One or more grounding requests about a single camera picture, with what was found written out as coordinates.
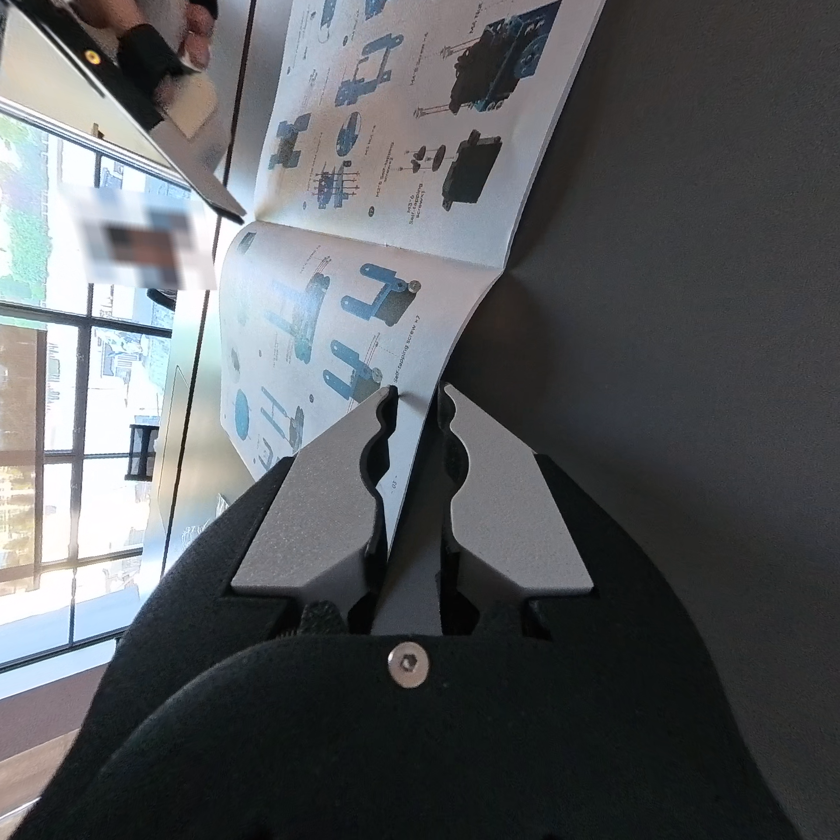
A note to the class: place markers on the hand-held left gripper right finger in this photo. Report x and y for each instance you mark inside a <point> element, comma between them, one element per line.
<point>512,512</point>

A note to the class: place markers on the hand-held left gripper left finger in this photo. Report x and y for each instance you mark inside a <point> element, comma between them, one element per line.
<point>308,512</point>

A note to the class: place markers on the illustrated assembly manual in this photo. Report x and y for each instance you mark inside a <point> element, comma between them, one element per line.
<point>394,131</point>

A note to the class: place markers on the dark grey desk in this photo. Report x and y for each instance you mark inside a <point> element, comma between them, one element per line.
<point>656,262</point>

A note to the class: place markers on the large black-framed window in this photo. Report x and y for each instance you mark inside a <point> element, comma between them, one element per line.
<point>39,394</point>

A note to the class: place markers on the grey laptop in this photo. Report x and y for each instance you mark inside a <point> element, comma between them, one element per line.
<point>65,85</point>

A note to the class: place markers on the black frame chair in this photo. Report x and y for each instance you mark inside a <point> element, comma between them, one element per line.
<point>141,453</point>

